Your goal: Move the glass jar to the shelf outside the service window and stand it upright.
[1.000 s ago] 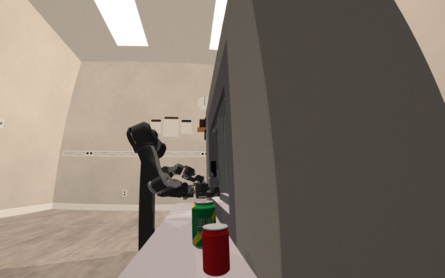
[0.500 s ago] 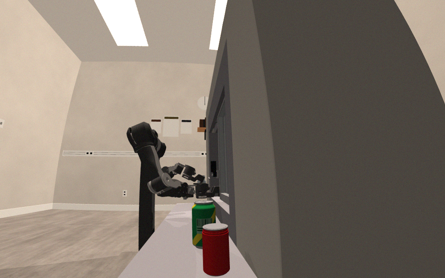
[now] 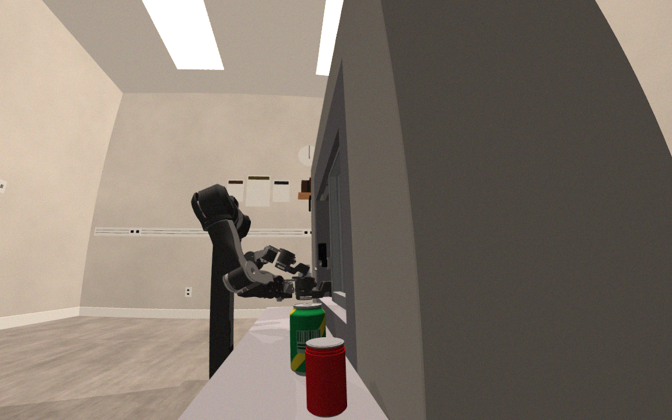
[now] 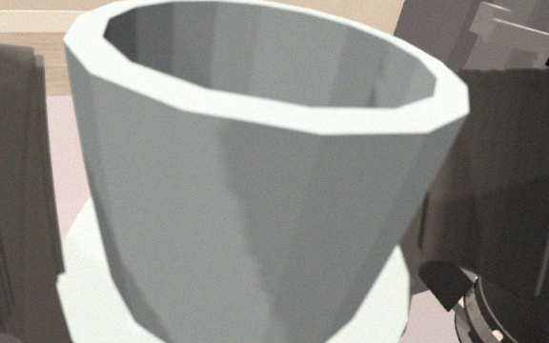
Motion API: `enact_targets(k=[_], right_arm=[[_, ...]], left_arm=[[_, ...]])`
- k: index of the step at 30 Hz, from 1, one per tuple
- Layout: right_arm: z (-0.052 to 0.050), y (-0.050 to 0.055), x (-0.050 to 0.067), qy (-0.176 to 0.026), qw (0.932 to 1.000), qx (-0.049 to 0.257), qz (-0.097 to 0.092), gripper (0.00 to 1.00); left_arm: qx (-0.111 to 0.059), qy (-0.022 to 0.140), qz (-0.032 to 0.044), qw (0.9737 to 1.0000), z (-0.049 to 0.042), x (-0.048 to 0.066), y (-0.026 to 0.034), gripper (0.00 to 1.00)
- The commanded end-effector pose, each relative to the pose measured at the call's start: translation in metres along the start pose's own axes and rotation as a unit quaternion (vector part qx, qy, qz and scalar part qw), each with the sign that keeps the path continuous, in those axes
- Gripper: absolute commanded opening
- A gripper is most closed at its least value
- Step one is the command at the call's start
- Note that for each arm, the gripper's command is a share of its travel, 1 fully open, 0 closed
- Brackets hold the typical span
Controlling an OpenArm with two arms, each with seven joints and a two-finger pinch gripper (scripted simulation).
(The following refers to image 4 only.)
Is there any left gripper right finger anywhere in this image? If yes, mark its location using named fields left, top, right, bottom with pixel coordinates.
left=398, top=68, right=549, bottom=343

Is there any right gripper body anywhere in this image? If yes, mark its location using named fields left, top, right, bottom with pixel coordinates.
left=455, top=274, right=548, bottom=343

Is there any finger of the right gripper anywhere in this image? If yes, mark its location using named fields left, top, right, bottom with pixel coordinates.
left=417, top=260, right=476, bottom=329

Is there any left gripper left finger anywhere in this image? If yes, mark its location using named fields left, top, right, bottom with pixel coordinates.
left=0, top=44, right=73, bottom=343

